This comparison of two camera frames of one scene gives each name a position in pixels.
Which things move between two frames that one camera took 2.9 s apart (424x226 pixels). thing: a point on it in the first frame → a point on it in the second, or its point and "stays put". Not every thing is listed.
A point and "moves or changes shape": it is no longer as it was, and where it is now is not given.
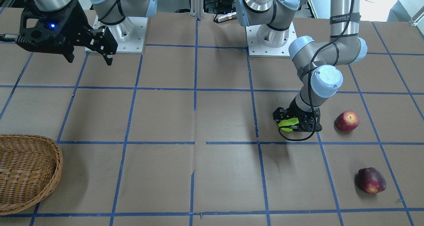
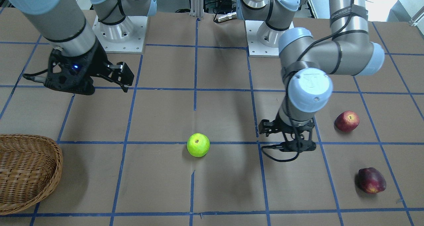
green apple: (291, 121) moves or changes shape
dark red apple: (371, 180) stays put
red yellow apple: (347, 121) stays put
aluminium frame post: (197, 2) stays put
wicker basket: (30, 165) stays put
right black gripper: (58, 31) → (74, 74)
